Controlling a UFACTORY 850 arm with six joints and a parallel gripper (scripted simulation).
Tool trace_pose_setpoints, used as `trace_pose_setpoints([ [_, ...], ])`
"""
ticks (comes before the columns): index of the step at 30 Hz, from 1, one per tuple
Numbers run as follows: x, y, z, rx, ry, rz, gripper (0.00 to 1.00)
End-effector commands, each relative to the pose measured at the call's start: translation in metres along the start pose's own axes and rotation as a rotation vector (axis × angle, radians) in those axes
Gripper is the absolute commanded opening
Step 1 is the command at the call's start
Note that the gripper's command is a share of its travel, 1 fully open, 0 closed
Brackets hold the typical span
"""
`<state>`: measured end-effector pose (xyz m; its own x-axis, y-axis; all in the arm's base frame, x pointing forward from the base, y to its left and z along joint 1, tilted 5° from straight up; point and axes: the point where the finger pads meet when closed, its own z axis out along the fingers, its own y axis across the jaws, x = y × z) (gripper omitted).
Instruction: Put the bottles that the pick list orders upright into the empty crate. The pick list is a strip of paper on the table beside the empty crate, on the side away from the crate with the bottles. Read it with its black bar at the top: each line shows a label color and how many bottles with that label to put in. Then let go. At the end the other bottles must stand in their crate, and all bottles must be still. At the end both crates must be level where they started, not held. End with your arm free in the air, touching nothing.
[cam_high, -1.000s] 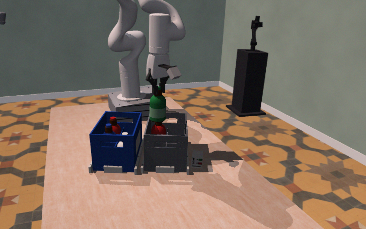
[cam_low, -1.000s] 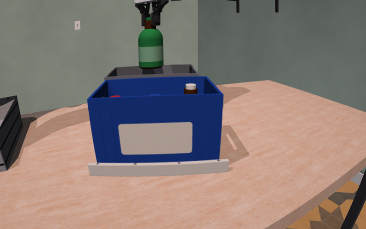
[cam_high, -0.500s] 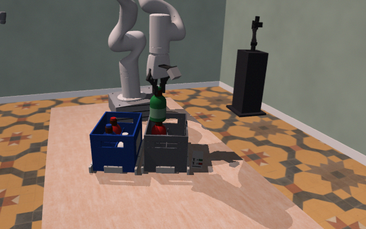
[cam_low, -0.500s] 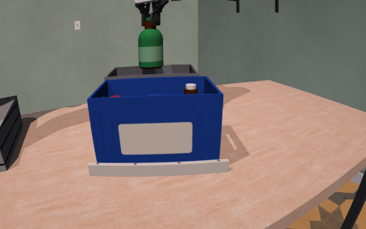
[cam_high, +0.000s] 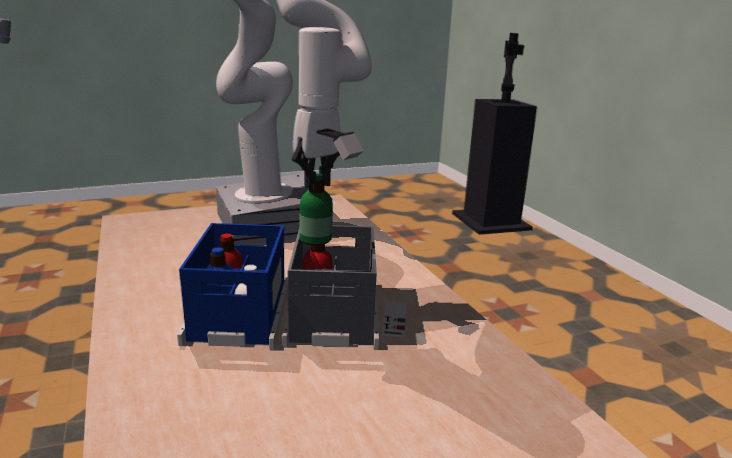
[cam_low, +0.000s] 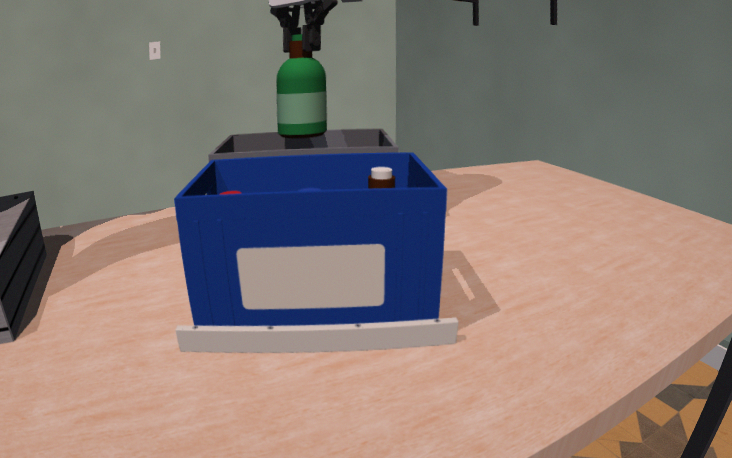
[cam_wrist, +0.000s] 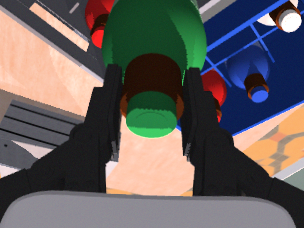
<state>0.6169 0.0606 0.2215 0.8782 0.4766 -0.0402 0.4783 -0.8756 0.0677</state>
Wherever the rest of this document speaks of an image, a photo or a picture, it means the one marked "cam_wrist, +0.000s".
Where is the white bottle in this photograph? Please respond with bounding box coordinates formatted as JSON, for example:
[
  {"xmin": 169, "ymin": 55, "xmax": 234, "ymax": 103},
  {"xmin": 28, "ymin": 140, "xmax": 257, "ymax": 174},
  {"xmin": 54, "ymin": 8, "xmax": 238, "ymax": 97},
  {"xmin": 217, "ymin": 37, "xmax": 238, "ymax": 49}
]
[{"xmin": 257, "ymin": 0, "xmax": 301, "ymax": 32}]

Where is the blue plastic crate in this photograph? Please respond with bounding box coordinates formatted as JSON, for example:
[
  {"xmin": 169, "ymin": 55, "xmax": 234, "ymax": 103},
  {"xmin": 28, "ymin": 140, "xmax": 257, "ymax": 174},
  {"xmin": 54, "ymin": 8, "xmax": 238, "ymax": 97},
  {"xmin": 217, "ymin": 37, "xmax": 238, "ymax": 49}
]
[{"xmin": 201, "ymin": 0, "xmax": 304, "ymax": 136}]

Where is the red bottle with pink label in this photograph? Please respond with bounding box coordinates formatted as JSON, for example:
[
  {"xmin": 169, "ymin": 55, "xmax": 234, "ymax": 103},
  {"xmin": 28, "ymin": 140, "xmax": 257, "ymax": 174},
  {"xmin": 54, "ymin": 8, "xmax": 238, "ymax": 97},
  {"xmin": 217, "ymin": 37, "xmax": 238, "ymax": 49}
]
[{"xmin": 85, "ymin": 0, "xmax": 114, "ymax": 48}]

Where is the blue bottle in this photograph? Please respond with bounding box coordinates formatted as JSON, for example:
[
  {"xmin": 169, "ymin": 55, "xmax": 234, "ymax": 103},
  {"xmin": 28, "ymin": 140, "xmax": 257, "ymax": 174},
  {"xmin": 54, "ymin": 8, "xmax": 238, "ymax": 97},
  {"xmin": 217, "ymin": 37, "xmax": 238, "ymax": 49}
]
[{"xmin": 224, "ymin": 41, "xmax": 270, "ymax": 103}]

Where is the green bottle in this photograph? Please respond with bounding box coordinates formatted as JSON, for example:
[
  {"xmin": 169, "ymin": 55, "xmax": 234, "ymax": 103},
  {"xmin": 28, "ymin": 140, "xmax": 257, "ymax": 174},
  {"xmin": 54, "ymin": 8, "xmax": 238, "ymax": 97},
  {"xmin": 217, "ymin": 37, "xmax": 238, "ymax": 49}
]
[{"xmin": 101, "ymin": 0, "xmax": 207, "ymax": 138}]

